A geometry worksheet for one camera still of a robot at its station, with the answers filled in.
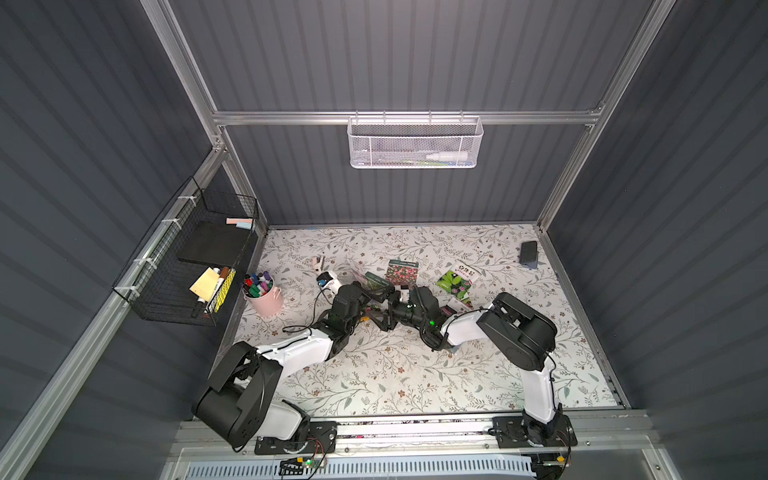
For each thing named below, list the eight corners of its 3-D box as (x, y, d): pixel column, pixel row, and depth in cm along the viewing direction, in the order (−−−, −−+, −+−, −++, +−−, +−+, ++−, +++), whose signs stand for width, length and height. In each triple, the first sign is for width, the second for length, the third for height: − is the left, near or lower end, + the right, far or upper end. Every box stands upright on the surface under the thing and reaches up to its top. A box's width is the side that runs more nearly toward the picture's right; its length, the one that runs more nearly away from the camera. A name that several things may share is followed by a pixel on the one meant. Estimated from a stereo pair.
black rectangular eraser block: (519, 265, 110) (523, 257, 107) (519, 246, 116) (523, 239, 113) (533, 268, 109) (537, 261, 106) (533, 249, 115) (537, 241, 112)
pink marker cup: (254, 315, 98) (237, 293, 87) (261, 295, 103) (245, 271, 92) (281, 315, 98) (267, 293, 87) (286, 295, 103) (274, 271, 92)
